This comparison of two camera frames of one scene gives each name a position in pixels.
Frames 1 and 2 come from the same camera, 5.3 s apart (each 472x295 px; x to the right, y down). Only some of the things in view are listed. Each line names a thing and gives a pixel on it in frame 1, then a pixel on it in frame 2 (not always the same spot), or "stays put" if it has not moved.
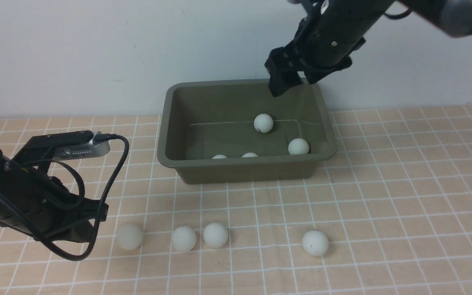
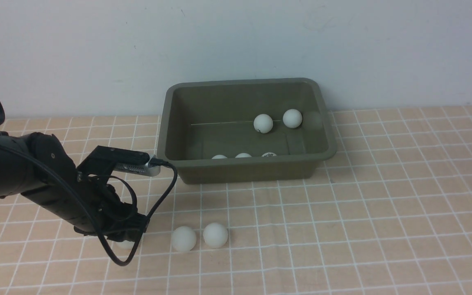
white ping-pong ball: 183,238 stays put
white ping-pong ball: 215,235 stays put
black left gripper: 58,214 → 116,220
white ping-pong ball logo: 263,123 stays put
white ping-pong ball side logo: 219,156 stays put
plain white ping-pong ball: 298,146 → 292,118
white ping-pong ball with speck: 315,243 → 243,155
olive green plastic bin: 201,118 stays put
